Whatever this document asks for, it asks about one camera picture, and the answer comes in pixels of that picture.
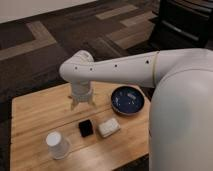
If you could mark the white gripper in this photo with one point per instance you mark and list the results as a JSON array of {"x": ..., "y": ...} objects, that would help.
[{"x": 82, "y": 92}]

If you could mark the black cabinet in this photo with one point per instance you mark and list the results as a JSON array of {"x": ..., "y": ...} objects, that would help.
[{"x": 182, "y": 24}]

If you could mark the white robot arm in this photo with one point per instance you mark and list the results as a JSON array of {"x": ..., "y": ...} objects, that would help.
[{"x": 181, "y": 110}]

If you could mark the white sponge block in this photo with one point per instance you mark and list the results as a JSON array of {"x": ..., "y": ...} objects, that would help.
[{"x": 108, "y": 127}]

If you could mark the black eraser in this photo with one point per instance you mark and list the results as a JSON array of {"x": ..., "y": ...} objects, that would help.
[{"x": 86, "y": 128}]

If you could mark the dark blue bowl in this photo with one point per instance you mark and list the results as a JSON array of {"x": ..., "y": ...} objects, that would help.
[{"x": 127, "y": 100}]

